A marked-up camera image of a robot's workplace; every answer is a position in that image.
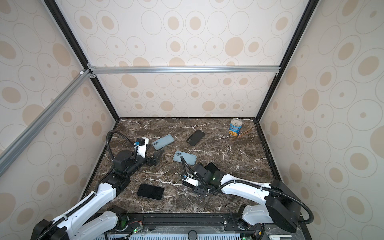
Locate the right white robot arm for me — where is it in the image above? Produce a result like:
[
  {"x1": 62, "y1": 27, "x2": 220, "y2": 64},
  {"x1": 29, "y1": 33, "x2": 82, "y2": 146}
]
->
[{"x1": 181, "y1": 163, "x2": 304, "y2": 233}]

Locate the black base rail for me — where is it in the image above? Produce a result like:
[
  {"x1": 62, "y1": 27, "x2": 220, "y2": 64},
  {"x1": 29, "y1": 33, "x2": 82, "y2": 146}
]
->
[{"x1": 86, "y1": 212, "x2": 304, "y2": 240}]

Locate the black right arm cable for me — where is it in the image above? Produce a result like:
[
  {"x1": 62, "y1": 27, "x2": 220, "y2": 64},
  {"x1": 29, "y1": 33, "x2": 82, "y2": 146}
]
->
[{"x1": 179, "y1": 155, "x2": 315, "y2": 225}]

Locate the silver aluminium rail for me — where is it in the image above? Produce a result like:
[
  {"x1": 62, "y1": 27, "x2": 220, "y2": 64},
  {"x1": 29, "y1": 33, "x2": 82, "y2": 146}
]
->
[
  {"x1": 91, "y1": 66, "x2": 280, "y2": 74},
  {"x1": 1, "y1": 70, "x2": 91, "y2": 175}
]

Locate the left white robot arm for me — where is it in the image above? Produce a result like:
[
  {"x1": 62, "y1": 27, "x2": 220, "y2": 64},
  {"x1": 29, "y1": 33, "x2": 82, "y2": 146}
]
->
[{"x1": 31, "y1": 145, "x2": 164, "y2": 240}]

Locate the silver aluminium rail left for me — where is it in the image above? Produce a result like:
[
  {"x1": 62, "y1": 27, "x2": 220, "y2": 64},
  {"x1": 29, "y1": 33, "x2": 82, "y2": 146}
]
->
[{"x1": 1, "y1": 70, "x2": 91, "y2": 175}]

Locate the open tin can blue label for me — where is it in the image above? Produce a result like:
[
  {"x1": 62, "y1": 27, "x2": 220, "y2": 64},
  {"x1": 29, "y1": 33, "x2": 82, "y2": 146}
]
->
[{"x1": 229, "y1": 118, "x2": 243, "y2": 137}]

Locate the black vertical frame post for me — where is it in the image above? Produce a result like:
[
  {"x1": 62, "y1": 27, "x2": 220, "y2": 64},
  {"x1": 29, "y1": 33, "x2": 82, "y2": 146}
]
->
[
  {"x1": 43, "y1": 0, "x2": 120, "y2": 123},
  {"x1": 256, "y1": 0, "x2": 319, "y2": 122}
]

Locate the black smartphone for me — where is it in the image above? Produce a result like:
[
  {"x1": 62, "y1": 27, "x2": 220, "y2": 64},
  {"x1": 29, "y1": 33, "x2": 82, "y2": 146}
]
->
[
  {"x1": 205, "y1": 162, "x2": 219, "y2": 174},
  {"x1": 137, "y1": 184, "x2": 165, "y2": 201}
]

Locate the light blue cased phone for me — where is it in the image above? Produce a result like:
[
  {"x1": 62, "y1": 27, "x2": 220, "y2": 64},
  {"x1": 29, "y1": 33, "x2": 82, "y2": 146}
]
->
[{"x1": 173, "y1": 151, "x2": 197, "y2": 166}]

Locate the silver aluminium rail back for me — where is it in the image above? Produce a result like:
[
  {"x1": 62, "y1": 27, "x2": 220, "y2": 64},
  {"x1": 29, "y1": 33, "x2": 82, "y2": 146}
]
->
[{"x1": 91, "y1": 66, "x2": 280, "y2": 74}]

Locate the light blue empty phone case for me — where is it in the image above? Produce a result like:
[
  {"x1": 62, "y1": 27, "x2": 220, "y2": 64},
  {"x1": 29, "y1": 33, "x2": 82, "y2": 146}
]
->
[{"x1": 152, "y1": 134, "x2": 175, "y2": 151}]

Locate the black vertical frame post right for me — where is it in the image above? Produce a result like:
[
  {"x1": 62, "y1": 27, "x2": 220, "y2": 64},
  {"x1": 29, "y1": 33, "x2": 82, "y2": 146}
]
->
[{"x1": 256, "y1": 0, "x2": 319, "y2": 122}]

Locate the black vertical frame post left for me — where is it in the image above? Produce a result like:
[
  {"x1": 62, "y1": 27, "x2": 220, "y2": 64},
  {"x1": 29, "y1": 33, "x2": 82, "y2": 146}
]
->
[{"x1": 43, "y1": 0, "x2": 120, "y2": 123}]

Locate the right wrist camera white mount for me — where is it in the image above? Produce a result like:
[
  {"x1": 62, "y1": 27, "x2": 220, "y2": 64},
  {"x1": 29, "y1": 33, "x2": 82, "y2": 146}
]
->
[{"x1": 181, "y1": 174, "x2": 199, "y2": 189}]

